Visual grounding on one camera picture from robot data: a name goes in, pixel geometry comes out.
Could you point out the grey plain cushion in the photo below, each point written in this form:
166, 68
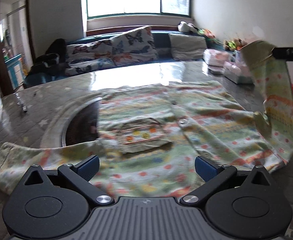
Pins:
187, 47

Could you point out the grey quilted star table mat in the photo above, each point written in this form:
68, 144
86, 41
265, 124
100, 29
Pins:
45, 101

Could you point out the small plush toys group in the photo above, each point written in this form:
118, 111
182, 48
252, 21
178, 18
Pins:
234, 44

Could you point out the small flat grey box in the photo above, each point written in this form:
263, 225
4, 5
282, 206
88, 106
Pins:
216, 70

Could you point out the patterned green children's jacket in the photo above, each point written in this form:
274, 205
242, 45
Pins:
149, 136

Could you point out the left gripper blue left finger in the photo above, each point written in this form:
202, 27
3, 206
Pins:
77, 177

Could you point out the rear pink tissue pack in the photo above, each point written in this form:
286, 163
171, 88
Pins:
216, 58

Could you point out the black pen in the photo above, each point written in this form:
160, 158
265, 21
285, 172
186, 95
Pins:
21, 103

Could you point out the round black induction cooktop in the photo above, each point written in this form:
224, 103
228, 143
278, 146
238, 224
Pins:
82, 126

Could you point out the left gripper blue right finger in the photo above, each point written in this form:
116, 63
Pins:
217, 178

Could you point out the pink tissue pack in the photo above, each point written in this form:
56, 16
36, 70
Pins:
216, 58
238, 73

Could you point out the flat butterfly pillow stack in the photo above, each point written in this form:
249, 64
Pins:
84, 58

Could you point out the large butterfly pillow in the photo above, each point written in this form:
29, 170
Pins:
134, 47

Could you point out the black clothes pile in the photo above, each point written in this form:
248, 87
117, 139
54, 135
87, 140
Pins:
51, 61

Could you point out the white plush toy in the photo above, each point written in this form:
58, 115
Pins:
185, 27

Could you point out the blue white cabinet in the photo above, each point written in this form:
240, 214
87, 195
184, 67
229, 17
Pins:
15, 71

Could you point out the blue sofa bench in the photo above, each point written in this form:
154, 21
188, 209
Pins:
162, 44

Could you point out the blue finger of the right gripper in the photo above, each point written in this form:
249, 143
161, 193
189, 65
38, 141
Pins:
281, 53

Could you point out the front pink tissue pack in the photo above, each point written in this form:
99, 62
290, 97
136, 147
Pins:
238, 73

